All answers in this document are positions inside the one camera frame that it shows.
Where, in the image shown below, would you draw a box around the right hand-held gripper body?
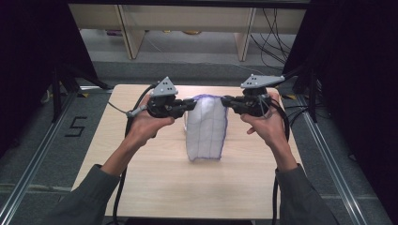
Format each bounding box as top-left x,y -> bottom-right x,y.
238,73 -> 286,118

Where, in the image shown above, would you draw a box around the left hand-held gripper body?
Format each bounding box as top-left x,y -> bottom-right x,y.
146,76 -> 186,119

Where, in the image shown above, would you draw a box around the white cloth with purple edging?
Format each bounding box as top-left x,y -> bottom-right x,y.
185,94 -> 230,162

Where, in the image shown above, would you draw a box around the person's left hand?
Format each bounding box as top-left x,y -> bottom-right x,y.
124,93 -> 176,148

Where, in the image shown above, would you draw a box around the person's right hand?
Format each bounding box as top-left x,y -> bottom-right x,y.
239,93 -> 290,150

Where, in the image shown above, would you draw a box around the black metal stand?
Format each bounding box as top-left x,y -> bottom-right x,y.
51,61 -> 111,124
266,61 -> 321,124

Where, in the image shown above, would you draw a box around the beige wooden furniture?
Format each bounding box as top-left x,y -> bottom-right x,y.
69,4 -> 308,62

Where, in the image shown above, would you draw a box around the black curtain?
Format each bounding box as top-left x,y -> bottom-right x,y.
0,0 -> 99,158
282,0 -> 398,217

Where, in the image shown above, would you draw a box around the grey cable with plug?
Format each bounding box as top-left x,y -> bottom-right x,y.
107,100 -> 148,119

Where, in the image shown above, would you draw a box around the black floor cables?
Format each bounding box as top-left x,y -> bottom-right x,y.
283,103 -> 314,127

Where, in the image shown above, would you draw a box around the bundle of black cables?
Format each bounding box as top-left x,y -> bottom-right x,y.
249,8 -> 297,70

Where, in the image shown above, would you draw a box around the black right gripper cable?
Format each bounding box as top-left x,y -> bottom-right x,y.
268,98 -> 291,225

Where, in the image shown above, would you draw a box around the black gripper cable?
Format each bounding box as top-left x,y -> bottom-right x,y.
110,82 -> 160,225
268,98 -> 291,225

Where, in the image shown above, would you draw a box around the aluminium floor rail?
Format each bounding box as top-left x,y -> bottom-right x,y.
296,93 -> 369,225
0,89 -> 80,225

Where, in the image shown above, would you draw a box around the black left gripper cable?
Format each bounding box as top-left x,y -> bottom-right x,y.
110,82 -> 160,225

